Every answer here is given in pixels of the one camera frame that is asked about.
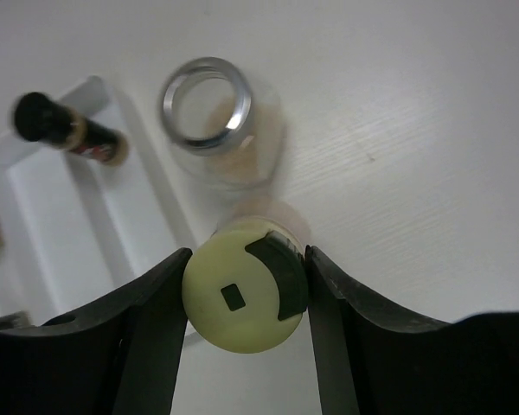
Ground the cream flip cap bottle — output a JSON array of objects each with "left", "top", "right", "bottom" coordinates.
[{"left": 182, "top": 196, "right": 311, "bottom": 354}]

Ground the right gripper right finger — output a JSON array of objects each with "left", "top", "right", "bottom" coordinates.
[{"left": 305, "top": 246, "right": 519, "bottom": 414}]

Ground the white divided tray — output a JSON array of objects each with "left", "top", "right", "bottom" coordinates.
[{"left": 0, "top": 76, "right": 196, "bottom": 324}]

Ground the small black cap spice jar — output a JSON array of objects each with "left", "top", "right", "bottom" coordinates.
[{"left": 11, "top": 92, "right": 129, "bottom": 166}]

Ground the glass jar silver rim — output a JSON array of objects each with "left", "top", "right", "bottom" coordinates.
[{"left": 159, "top": 56, "right": 286, "bottom": 191}]

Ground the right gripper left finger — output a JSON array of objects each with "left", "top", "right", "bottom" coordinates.
[{"left": 0, "top": 248, "right": 192, "bottom": 414}]

